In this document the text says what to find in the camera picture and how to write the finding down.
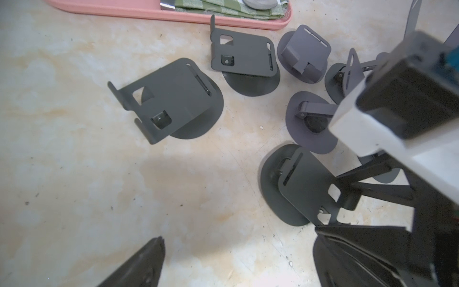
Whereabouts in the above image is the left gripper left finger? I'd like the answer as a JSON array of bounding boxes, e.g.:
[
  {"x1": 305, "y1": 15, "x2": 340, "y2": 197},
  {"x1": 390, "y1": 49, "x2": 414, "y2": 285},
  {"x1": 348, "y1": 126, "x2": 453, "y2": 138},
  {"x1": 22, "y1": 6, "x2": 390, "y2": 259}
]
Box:
[{"x1": 98, "y1": 236, "x2": 166, "y2": 287}]

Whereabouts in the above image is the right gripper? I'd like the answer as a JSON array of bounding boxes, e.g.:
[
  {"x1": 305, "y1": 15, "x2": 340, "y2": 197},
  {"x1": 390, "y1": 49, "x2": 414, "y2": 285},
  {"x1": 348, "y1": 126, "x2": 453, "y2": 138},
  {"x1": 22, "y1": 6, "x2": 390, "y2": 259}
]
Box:
[{"x1": 316, "y1": 154, "x2": 430, "y2": 287}]

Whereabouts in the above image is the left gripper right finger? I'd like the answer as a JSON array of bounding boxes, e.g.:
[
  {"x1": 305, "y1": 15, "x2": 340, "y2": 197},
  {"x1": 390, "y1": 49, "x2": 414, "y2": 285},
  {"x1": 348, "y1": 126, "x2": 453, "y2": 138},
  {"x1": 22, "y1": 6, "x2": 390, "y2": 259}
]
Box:
[{"x1": 313, "y1": 236, "x2": 359, "y2": 287}]

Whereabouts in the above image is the dark green phone stand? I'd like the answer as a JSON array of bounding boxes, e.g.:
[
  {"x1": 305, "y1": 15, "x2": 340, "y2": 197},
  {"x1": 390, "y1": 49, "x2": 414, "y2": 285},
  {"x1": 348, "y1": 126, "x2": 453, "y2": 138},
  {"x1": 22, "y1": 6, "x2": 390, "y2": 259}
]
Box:
[
  {"x1": 108, "y1": 58, "x2": 224, "y2": 145},
  {"x1": 324, "y1": 0, "x2": 422, "y2": 105},
  {"x1": 259, "y1": 144, "x2": 361, "y2": 227},
  {"x1": 210, "y1": 15, "x2": 280, "y2": 97},
  {"x1": 358, "y1": 152, "x2": 400, "y2": 184}
]

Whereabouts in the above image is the purple phone stand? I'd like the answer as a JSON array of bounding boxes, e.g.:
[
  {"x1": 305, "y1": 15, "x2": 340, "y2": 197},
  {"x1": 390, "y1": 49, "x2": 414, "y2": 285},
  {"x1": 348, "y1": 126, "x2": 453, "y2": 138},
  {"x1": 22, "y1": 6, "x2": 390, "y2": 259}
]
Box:
[
  {"x1": 277, "y1": 25, "x2": 332, "y2": 84},
  {"x1": 285, "y1": 91, "x2": 338, "y2": 154}
]

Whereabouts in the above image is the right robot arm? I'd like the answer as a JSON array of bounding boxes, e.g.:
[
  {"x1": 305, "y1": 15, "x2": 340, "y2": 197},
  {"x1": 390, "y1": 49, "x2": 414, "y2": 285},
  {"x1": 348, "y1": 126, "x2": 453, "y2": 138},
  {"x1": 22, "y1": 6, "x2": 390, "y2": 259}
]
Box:
[{"x1": 313, "y1": 154, "x2": 459, "y2": 287}]

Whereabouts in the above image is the green checkered cloth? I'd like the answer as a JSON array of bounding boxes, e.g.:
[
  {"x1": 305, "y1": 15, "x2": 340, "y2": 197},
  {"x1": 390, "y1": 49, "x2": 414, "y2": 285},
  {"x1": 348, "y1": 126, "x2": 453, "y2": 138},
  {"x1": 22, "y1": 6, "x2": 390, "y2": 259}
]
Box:
[{"x1": 174, "y1": 0, "x2": 289, "y2": 20}]

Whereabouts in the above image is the pink tray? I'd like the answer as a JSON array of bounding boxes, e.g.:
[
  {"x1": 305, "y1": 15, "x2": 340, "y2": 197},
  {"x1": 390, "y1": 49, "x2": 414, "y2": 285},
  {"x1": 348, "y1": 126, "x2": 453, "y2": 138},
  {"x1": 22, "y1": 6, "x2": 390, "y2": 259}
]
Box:
[{"x1": 45, "y1": 0, "x2": 293, "y2": 31}]

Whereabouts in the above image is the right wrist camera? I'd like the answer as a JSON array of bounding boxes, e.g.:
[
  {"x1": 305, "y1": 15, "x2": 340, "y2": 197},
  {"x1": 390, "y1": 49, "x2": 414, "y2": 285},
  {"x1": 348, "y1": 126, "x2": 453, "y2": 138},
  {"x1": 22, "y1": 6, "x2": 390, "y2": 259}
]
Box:
[{"x1": 329, "y1": 31, "x2": 459, "y2": 202}]

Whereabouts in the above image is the white handled spoon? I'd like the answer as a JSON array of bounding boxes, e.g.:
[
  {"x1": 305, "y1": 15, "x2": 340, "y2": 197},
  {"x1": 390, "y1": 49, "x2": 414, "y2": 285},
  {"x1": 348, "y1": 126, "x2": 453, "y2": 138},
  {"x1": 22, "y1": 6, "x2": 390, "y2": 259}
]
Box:
[{"x1": 243, "y1": 0, "x2": 278, "y2": 10}]

